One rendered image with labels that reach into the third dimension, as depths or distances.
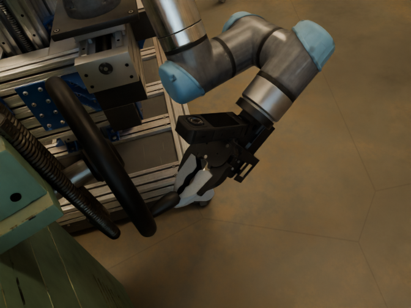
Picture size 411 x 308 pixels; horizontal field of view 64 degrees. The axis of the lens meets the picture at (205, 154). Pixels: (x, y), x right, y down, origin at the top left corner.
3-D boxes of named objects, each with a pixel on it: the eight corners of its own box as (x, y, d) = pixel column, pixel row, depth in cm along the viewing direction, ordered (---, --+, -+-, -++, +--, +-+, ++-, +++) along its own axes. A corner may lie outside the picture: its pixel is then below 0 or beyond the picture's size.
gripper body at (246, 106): (239, 187, 57) (284, 133, 56) (213, 175, 51) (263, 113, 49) (214, 161, 62) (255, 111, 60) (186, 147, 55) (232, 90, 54)
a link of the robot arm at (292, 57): (306, 36, 58) (345, 55, 52) (265, 87, 59) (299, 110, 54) (290, 8, 51) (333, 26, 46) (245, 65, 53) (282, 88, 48)
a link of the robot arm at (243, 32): (200, 26, 57) (240, 49, 50) (251, 0, 60) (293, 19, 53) (207, 64, 63) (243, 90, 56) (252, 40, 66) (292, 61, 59)
